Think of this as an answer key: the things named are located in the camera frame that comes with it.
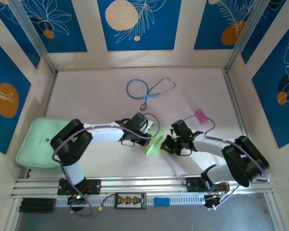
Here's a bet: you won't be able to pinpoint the light green paper sheet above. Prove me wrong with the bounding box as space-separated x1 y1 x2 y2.
145 121 165 156

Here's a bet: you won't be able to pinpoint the pink clear plastic box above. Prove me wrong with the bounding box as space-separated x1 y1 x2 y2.
189 101 209 126

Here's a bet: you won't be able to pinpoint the blue stethoscope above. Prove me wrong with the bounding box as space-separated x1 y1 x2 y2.
126 77 177 111

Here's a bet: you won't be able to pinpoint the blue bone-shaped block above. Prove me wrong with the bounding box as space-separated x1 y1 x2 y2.
154 197 170 207

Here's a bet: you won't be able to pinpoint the black board yellow connectors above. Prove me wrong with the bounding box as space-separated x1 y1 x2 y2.
114 192 147 209

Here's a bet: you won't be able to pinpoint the small black controller board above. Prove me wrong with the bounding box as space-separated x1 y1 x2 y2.
203 193 223 210
67 192 88 214

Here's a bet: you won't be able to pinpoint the mint green tray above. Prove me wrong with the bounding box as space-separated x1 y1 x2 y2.
16 117 74 173

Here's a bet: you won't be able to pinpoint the black ribbed block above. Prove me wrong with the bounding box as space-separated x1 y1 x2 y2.
18 197 57 214

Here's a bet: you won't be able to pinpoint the aluminium mounting rail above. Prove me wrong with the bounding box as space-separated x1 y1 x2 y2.
11 173 276 199

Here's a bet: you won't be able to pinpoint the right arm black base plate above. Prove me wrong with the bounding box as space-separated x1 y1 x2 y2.
182 177 231 193

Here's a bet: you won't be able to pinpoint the grey slotted cable duct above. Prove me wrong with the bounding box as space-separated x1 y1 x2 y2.
55 195 205 207

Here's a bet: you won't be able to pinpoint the aluminium table side rail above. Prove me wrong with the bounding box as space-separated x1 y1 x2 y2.
42 71 58 118
222 68 251 139

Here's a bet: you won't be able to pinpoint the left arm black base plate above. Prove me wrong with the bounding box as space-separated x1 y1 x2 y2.
57 179 101 195

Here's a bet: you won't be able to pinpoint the red wire yellow plug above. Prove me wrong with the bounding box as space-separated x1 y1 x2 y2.
97 194 116 213

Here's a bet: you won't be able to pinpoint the aluminium corner post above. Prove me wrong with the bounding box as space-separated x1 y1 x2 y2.
8 0 58 74
225 0 272 72

